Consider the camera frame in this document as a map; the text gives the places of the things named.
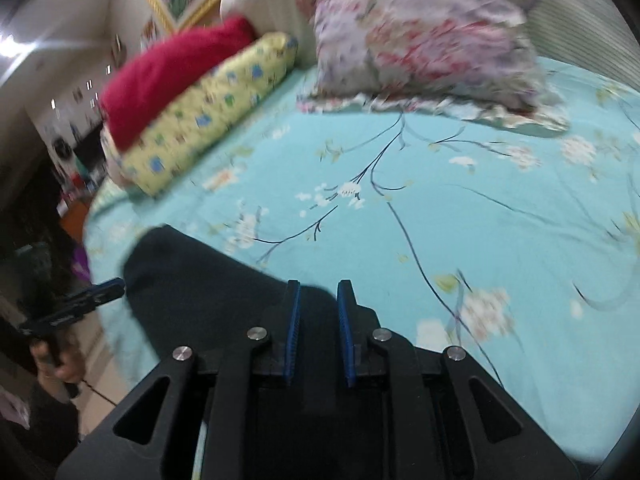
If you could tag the cream padded headboard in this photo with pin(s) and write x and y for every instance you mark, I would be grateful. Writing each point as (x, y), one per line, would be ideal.
(260, 0)

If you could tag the red pillow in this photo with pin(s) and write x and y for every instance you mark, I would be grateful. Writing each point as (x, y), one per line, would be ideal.
(160, 75)

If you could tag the teal floral bed sheet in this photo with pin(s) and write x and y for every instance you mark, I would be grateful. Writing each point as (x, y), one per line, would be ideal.
(450, 220)

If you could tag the black pants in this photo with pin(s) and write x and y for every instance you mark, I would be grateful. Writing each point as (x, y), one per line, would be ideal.
(200, 285)

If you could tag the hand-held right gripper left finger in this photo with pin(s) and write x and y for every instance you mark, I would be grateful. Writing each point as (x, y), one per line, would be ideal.
(292, 332)

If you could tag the person's left forearm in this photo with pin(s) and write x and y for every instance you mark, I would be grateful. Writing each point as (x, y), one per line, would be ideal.
(47, 425)

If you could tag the yellow patterned pillow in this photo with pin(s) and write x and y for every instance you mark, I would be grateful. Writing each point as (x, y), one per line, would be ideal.
(210, 105)

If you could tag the person's left hand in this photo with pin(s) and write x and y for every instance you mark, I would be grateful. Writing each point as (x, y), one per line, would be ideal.
(62, 362)

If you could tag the purple floral pillow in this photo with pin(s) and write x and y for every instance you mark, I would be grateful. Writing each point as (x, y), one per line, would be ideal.
(425, 40)

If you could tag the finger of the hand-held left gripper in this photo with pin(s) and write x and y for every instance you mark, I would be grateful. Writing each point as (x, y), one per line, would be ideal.
(102, 294)

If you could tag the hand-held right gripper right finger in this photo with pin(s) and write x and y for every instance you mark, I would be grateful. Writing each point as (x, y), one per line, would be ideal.
(346, 335)

